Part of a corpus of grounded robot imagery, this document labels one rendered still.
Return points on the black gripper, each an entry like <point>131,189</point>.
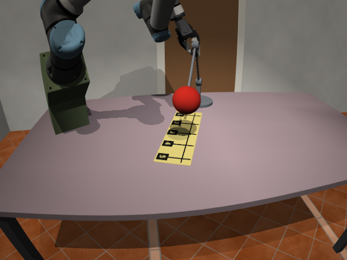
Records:
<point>182,41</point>

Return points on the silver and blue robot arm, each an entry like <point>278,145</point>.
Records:
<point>67,37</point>

